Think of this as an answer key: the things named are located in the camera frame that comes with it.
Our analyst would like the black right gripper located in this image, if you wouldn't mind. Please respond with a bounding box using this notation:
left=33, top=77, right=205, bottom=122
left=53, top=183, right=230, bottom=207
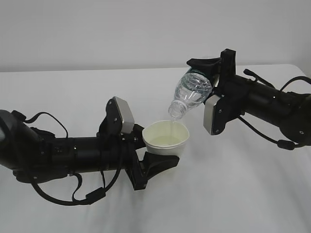
left=186, top=49, right=236, bottom=95

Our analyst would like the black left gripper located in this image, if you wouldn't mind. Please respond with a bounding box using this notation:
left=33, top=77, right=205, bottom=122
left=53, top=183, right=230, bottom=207
left=120, top=124, right=179, bottom=191

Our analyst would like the white paper cup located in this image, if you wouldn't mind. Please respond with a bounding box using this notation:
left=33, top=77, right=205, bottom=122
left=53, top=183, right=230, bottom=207
left=142, top=120, right=190, bottom=157

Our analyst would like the clear green-label water bottle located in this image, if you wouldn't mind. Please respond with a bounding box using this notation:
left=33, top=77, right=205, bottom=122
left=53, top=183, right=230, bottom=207
left=168, top=68, right=213, bottom=120

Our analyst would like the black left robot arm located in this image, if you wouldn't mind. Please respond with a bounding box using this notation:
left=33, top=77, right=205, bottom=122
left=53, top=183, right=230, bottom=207
left=0, top=97, right=179, bottom=190

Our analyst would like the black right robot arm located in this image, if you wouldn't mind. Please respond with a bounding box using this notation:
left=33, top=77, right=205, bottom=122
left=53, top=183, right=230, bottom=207
left=187, top=49, right=311, bottom=150

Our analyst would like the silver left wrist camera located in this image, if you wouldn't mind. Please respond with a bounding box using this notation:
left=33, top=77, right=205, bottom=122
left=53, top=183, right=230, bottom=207
left=113, top=96, right=135, bottom=134

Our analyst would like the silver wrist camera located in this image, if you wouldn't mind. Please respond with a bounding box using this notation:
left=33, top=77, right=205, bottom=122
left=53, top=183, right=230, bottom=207
left=203, top=95, right=221, bottom=135
left=113, top=96, right=135, bottom=134

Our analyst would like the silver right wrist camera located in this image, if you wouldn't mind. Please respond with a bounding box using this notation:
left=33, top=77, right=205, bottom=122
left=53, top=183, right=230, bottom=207
left=203, top=95, right=221, bottom=135

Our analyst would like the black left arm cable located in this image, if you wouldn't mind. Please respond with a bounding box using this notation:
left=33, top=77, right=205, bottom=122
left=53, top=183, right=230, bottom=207
left=12, top=110, right=122, bottom=206

